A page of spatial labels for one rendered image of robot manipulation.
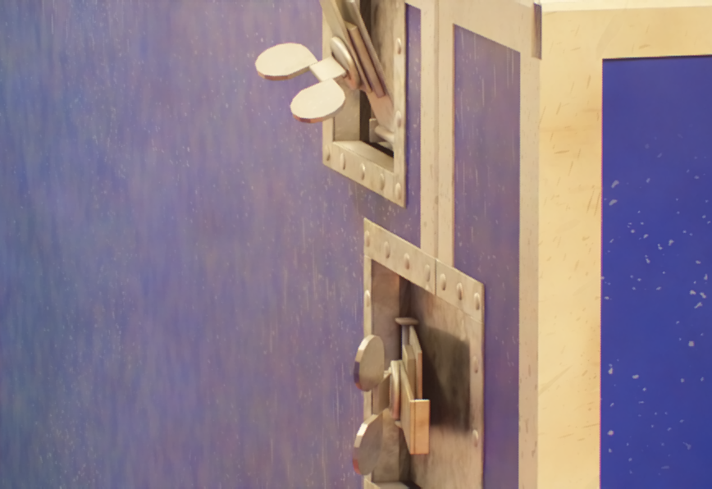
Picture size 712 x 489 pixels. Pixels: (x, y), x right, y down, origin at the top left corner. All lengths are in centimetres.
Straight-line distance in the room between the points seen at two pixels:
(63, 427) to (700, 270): 85
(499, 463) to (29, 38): 84
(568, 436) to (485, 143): 13
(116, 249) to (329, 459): 40
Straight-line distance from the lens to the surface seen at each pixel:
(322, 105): 265
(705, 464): 248
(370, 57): 266
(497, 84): 249
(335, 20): 266
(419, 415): 256
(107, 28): 313
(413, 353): 264
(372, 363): 262
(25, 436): 336
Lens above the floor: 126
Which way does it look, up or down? 9 degrees down
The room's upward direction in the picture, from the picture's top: straight up
